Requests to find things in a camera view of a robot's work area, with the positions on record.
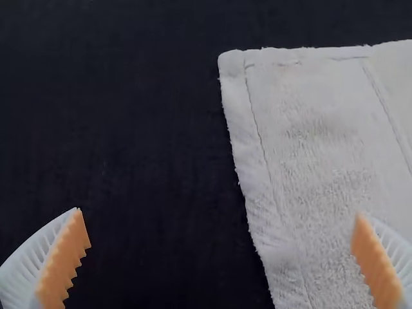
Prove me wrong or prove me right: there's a black mat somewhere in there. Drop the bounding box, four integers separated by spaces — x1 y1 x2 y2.
0 0 412 309

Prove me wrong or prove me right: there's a pale towel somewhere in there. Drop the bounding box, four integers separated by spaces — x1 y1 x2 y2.
217 39 412 309

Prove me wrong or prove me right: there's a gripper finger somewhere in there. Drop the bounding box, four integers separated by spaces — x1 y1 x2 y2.
350 213 412 309
0 207 92 309

